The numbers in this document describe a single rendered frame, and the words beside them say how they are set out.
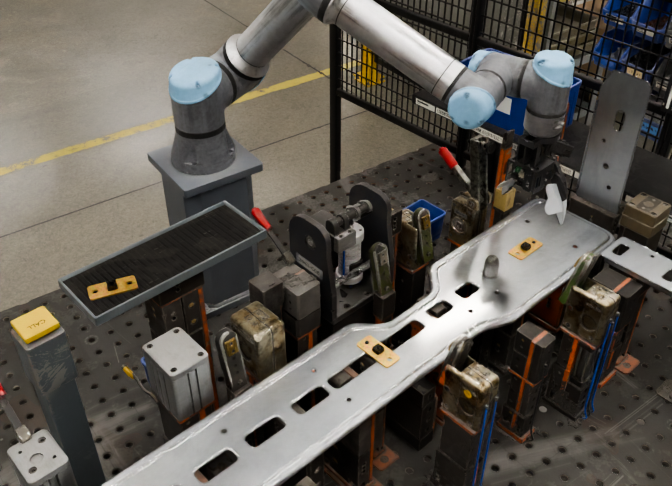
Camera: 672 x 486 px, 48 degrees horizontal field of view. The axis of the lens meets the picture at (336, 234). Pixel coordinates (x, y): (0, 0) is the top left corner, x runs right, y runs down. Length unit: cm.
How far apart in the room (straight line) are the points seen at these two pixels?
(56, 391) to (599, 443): 112
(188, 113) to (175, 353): 61
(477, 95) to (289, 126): 291
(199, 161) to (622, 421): 111
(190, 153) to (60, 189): 219
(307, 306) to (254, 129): 278
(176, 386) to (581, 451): 89
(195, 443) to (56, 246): 229
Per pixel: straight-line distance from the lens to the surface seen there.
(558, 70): 146
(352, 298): 162
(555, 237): 180
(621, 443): 181
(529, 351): 156
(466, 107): 137
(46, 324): 137
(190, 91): 170
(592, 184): 191
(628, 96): 179
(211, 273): 191
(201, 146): 176
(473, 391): 137
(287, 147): 402
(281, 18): 167
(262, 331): 139
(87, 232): 358
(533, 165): 155
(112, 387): 187
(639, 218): 185
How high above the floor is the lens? 205
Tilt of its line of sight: 37 degrees down
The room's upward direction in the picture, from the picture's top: straight up
